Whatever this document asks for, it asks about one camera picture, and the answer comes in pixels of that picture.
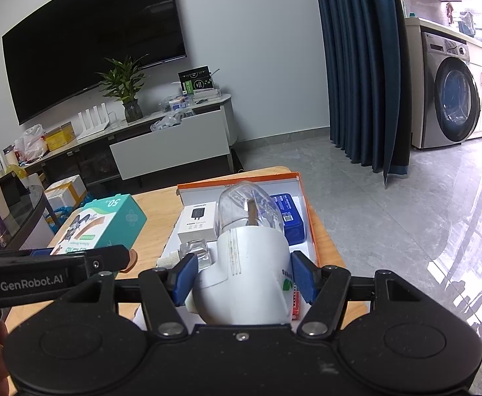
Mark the yellow box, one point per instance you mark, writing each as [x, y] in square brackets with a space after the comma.
[60, 138]

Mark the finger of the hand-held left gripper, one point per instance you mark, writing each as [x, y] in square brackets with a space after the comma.
[41, 252]
[109, 260]

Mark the black and green box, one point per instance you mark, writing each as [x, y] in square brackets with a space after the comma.
[197, 81]

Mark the white charger package box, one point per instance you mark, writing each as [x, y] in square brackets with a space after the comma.
[197, 220]

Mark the grey tv cabinet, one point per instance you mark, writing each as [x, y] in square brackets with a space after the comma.
[166, 148]

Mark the front-load washing machine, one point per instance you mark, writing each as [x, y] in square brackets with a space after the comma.
[451, 95]

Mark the black tablet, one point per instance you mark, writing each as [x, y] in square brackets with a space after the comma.
[12, 189]

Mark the white and yellow carton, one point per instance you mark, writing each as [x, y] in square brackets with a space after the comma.
[65, 192]

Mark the blue playing card box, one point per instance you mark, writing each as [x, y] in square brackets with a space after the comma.
[288, 218]

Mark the white router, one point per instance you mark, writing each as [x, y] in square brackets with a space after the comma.
[92, 126]

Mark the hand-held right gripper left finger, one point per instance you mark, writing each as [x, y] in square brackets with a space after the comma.
[185, 276]

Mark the small red box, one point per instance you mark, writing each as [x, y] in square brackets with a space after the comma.
[297, 305]

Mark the black television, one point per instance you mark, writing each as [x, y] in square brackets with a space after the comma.
[92, 37]

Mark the dark blue curtain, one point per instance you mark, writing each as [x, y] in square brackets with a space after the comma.
[360, 70]

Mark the white plastic bag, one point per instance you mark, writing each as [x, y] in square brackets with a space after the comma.
[30, 142]

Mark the potted plant in glass vase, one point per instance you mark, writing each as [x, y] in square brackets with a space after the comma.
[125, 86]

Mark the blue packages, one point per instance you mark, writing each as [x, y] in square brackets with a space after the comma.
[57, 220]

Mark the grey glass-top table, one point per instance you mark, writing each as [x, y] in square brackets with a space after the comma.
[22, 222]

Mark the small clear glass bulb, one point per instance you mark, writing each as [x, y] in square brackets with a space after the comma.
[193, 255]

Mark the clear plastic bags clutter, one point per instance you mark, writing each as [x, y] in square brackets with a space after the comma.
[175, 111]

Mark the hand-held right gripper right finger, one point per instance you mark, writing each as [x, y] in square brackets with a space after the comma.
[305, 276]

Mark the orange-edged white tray box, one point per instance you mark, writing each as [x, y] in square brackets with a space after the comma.
[241, 187]

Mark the teal cardboard box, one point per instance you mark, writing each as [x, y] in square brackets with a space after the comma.
[100, 222]

